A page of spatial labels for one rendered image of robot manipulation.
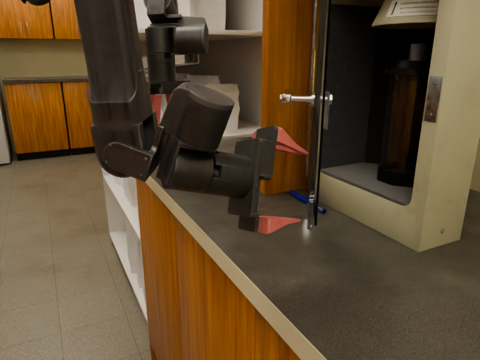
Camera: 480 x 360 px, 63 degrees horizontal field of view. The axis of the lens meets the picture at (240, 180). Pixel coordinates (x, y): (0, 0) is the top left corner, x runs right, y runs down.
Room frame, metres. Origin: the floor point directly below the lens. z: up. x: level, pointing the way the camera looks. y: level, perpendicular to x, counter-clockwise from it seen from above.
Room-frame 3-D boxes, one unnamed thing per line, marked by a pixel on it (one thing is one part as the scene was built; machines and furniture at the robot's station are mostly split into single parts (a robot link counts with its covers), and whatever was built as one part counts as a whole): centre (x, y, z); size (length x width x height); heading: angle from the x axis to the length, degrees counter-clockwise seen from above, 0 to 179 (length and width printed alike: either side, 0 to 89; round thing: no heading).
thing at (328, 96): (0.63, -0.13, 1.18); 0.02 x 0.02 x 0.06; 81
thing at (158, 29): (0.86, 0.16, 1.29); 0.07 x 0.06 x 0.07; 85
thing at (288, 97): (0.67, -0.10, 1.20); 0.10 x 0.05 x 0.03; 171
